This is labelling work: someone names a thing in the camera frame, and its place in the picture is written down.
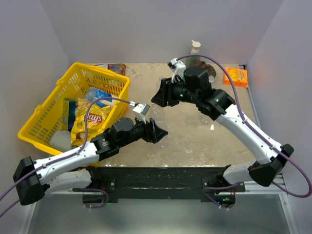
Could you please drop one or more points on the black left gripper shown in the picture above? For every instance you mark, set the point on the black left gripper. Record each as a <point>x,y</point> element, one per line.
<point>153,133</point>

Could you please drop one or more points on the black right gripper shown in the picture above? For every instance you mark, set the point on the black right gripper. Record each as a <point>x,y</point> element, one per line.
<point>161,97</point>

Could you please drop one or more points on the clear plastic bottle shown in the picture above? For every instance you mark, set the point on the clear plastic bottle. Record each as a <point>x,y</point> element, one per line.
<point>159,117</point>
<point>158,84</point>

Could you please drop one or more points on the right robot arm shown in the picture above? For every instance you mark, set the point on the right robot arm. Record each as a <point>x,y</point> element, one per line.
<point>221,107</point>

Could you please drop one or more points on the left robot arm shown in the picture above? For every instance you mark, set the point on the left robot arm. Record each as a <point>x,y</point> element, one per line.
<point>33,178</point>

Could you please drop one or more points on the green soap pump bottle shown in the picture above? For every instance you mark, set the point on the green soap pump bottle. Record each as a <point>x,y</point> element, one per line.
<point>195,50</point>

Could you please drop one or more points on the uncapped clear bottle by bag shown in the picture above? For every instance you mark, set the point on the uncapped clear bottle by bag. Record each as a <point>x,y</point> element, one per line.
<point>211,79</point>

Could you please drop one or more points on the red snack bag behind basket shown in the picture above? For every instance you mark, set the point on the red snack bag behind basket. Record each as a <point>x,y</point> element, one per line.
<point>118,68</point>

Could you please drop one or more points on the yellow Lays chips bag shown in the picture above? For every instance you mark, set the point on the yellow Lays chips bag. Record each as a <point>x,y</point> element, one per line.
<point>90,123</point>

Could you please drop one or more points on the blue white plastic package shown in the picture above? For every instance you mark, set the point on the blue white plastic package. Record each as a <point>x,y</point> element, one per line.
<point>94,93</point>

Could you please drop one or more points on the orange candy box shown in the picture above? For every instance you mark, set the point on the orange candy box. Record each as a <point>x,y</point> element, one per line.
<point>238,76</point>

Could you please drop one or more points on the yellow plastic shopping basket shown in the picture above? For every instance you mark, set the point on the yellow plastic shopping basket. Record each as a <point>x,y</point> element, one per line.
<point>47,117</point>

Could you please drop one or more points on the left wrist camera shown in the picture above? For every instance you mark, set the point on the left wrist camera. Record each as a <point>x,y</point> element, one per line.
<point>140,111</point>

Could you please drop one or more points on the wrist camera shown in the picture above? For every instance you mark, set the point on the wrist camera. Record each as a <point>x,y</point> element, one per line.
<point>178,68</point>
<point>140,111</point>

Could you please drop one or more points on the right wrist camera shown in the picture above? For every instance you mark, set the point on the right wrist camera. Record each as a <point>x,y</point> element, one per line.
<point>178,68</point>

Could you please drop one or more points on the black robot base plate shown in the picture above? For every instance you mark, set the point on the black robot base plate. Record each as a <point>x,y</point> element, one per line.
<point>191,183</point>

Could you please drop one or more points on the aluminium frame rail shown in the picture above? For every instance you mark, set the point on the aluminium frame rail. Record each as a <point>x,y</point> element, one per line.
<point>252,188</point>

